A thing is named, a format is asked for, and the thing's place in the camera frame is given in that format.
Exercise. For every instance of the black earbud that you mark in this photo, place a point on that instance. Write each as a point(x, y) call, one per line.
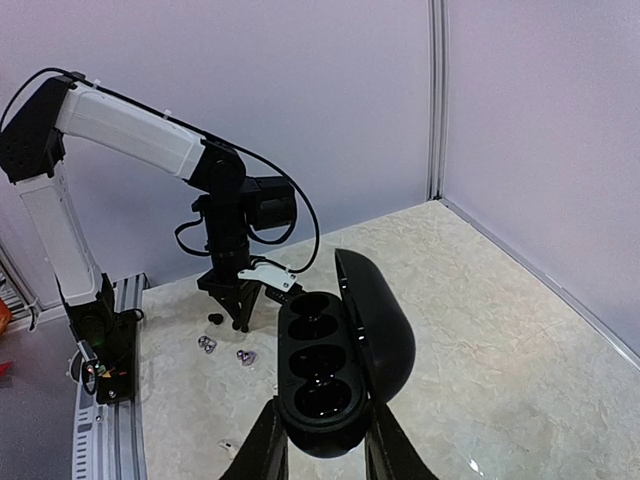
point(216, 318)

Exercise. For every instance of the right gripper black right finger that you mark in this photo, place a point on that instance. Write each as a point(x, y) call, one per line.
point(389, 454)

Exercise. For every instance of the purple silver earbud lower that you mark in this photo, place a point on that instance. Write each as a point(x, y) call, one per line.
point(207, 344)

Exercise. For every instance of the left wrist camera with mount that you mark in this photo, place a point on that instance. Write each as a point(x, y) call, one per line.
point(281, 285)

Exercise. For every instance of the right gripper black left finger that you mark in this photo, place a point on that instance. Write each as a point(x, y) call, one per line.
point(264, 453)

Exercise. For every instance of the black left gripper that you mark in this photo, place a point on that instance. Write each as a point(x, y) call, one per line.
point(237, 297)

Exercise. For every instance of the white stem earbud lower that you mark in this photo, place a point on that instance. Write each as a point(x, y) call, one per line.
point(228, 445)

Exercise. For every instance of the purple silver earbud upper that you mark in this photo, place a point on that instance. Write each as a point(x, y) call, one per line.
point(247, 358)

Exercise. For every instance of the black earbud charging case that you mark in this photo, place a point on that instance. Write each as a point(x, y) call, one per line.
point(339, 352)

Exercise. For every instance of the purple silver earbud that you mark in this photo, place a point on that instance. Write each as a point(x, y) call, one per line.
point(207, 344)
point(247, 358)

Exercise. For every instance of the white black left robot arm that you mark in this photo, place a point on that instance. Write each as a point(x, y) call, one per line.
point(128, 211)

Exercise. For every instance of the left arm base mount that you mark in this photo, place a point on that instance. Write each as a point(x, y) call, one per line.
point(109, 337)

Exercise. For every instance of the aluminium front rail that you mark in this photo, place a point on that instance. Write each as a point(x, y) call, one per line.
point(108, 435)

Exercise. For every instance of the aluminium left corner post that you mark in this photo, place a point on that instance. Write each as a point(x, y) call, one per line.
point(439, 97)

